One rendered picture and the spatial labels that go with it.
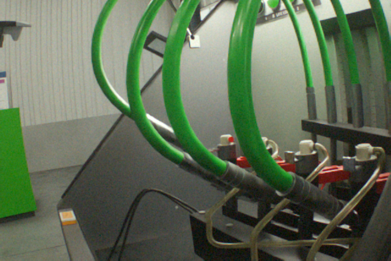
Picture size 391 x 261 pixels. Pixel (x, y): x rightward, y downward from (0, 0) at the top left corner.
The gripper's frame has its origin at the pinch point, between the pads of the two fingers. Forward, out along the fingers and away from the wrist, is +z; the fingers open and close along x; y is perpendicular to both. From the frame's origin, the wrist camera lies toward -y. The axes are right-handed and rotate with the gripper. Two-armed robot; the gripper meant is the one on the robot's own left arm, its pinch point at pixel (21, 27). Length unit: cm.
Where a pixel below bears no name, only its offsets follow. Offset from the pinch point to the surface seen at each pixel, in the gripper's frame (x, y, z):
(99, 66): 63, 16, -21
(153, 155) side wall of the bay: 47, 36, 11
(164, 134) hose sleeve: 68, 25, -14
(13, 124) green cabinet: -234, 67, 110
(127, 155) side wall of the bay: 44, 35, 6
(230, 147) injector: 74, 27, -7
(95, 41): 62, 13, -21
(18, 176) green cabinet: -227, 126, 106
